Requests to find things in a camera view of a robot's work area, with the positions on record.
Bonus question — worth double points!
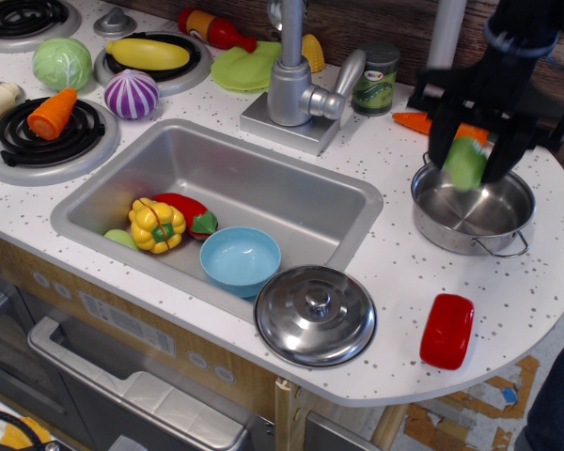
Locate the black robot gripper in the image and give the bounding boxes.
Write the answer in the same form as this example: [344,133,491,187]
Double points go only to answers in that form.
[428,39,564,184]

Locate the light green toy broccoli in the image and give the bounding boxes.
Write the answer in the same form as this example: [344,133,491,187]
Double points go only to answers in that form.
[443,136,487,192]

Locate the small steel pan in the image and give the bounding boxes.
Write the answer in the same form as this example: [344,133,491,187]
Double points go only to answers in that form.
[411,163,537,258]

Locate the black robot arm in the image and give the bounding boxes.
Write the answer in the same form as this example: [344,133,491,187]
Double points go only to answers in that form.
[408,1,564,182]

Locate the orange toy carrot with stem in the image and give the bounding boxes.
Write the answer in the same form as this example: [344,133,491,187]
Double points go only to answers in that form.
[392,112,489,145]

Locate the green toy can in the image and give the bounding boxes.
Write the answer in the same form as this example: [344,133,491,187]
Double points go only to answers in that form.
[352,41,400,117]

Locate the silver vertical pole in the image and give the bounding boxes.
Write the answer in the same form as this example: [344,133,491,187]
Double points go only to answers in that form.
[409,0,467,118]

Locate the yellow toy corn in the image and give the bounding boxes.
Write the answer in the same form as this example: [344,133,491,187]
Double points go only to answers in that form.
[302,34,325,73]

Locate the silver toy faucet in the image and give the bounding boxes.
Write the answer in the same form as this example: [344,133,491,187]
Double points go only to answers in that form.
[240,0,367,156]

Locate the red toy block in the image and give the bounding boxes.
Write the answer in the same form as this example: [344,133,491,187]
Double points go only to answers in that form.
[419,293,475,370]

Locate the green plastic plate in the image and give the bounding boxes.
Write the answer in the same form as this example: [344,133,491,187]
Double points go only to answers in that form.
[211,41,282,91]

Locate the steel pot lid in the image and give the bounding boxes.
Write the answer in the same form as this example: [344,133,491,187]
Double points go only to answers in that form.
[254,265,377,367]

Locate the light blue plastic bowl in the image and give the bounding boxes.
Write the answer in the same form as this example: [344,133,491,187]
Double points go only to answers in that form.
[199,226,282,299]

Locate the red toy pepper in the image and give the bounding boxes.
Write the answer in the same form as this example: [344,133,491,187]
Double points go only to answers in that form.
[154,193,218,241]

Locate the red toy ketchup bottle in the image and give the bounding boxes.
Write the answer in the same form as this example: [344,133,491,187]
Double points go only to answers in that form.
[178,7,258,53]

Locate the rear right stove burner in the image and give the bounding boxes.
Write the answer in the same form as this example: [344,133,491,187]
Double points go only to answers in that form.
[94,31,212,97]

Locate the yellow toy bell pepper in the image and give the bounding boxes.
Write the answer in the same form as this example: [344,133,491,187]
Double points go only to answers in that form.
[128,197,186,255]

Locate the yellow toy squash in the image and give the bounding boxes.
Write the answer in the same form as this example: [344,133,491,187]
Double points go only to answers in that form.
[105,38,191,70]

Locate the purple striped toy onion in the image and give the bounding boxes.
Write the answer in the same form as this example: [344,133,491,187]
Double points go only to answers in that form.
[104,70,160,119]

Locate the green toy piece in sink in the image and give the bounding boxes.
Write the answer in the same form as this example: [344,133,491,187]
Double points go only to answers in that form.
[103,229,138,251]

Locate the silver stove knob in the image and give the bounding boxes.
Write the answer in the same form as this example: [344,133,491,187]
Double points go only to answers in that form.
[93,7,137,38]

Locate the green toy cabbage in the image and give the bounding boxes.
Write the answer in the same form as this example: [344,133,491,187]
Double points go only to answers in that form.
[32,38,93,91]

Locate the orange toy carrot half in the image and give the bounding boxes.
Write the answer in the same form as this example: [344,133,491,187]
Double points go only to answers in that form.
[27,87,77,141]

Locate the front black stove burner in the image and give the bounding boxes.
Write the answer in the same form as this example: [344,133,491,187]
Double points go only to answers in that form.
[0,98,119,187]

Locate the rear left stove burner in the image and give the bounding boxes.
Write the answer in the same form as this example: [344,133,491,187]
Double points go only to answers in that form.
[0,0,81,54]

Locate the yellow object bottom left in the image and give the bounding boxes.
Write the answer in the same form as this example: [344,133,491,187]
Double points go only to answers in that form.
[0,417,52,450]

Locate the silver oven door handle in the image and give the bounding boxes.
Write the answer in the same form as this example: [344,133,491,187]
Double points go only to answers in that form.
[27,317,252,450]

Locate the black cable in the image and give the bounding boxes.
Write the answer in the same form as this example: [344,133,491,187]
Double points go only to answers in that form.
[0,408,46,450]

